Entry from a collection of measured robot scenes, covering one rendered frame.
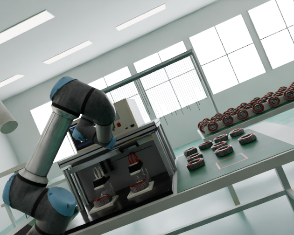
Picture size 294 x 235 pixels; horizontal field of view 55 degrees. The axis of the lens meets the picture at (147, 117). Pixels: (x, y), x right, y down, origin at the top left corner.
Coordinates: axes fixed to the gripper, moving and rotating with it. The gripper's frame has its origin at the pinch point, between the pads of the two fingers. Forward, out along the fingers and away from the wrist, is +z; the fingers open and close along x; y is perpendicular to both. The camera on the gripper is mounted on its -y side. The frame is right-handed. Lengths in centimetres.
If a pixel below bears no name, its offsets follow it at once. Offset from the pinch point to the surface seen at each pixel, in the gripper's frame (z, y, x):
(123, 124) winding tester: 3.9, 0.2, 6.9
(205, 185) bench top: -13, 55, 40
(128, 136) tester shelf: 4.7, 8.7, 6.9
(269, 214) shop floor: 113, 78, 77
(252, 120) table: 110, -2, 100
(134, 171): 8.3, 29.7, 3.4
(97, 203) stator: 2.8, 41.0, -22.0
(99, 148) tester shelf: 4.7, 8.6, -13.3
